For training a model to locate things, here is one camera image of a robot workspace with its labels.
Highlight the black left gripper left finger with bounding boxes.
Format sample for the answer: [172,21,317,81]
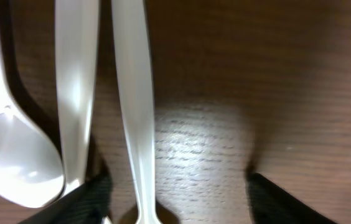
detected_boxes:
[19,173,113,224]

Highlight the white plastic spoon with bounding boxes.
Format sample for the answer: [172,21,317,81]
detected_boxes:
[55,0,100,194]
[0,0,66,209]
[111,0,160,224]

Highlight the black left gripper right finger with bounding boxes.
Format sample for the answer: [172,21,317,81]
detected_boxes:
[246,173,335,224]

